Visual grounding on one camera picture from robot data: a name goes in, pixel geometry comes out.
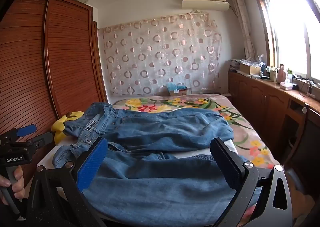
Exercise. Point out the stack of books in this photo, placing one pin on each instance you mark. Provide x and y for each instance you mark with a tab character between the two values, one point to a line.
234	64

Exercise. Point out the wooden slatted wardrobe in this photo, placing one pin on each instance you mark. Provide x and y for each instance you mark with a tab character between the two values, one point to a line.
67	54

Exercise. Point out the yellow plush toy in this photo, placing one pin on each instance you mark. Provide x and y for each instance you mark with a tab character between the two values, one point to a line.
58	129

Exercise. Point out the tissue box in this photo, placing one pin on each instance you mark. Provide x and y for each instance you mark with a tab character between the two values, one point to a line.
285	85

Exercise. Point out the patterned window curtain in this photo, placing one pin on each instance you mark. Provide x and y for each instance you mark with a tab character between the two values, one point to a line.
243	24

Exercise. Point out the blue plastic bag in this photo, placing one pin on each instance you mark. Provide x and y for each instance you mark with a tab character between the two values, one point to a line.
173	86

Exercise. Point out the floral blanket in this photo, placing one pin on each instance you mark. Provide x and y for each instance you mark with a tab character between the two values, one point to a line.
190	103

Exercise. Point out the patterned wrapping cloth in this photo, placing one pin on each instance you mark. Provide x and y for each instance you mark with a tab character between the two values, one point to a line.
251	61

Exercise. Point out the wooden-framed window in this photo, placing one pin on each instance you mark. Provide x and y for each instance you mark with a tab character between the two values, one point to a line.
287	37

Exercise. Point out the person's left hand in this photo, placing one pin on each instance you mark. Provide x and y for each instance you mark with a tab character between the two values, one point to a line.
18	184

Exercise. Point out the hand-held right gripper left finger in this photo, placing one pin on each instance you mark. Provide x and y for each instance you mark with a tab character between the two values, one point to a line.
92	164

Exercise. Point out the small cardboard box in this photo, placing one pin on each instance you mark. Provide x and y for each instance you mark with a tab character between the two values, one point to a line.
179	92

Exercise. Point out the white jar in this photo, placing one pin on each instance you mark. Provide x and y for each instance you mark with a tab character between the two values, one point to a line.
273	75

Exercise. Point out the blue denim pants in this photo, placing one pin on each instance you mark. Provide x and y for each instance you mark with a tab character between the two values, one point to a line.
162	127

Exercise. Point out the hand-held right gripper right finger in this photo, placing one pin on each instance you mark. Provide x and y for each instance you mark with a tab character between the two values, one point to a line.
225	164

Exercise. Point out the wooden cabinet counter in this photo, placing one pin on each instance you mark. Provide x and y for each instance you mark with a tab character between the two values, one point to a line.
252	99

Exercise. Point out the large cardboard box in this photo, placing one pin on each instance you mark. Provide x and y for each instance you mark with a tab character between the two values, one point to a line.
250	69

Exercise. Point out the circle-patterned wall curtain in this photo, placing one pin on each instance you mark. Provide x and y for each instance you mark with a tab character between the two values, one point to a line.
160	54

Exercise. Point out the pink bottle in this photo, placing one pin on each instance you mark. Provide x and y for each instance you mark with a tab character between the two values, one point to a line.
282	73

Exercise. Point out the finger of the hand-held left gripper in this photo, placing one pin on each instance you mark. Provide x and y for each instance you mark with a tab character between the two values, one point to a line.
43	139
26	129

